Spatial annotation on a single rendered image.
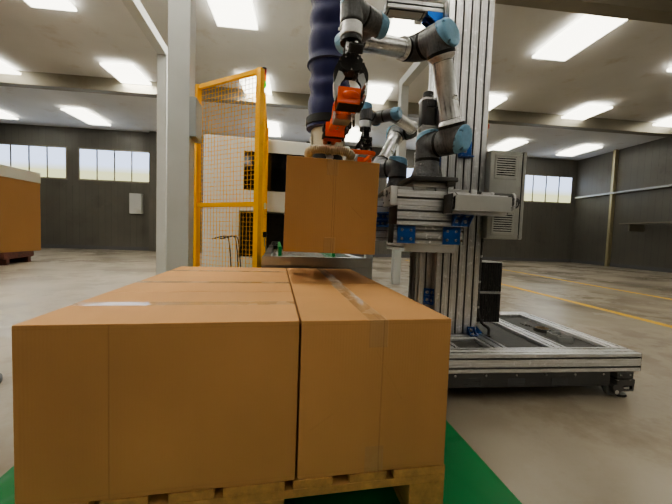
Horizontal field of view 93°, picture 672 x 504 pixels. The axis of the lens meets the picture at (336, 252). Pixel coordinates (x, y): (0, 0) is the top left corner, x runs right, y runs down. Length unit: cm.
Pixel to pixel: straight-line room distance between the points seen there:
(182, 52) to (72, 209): 1118
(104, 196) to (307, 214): 1220
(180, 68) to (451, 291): 252
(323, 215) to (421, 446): 89
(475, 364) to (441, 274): 49
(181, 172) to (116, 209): 1040
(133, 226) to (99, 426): 1206
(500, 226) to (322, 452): 144
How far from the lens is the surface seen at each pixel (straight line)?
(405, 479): 105
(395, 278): 522
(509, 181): 198
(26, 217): 221
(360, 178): 142
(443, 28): 161
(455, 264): 187
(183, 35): 314
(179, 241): 279
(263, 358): 82
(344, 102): 112
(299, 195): 138
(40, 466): 104
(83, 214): 1366
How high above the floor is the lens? 75
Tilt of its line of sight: 3 degrees down
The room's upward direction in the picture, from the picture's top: 2 degrees clockwise
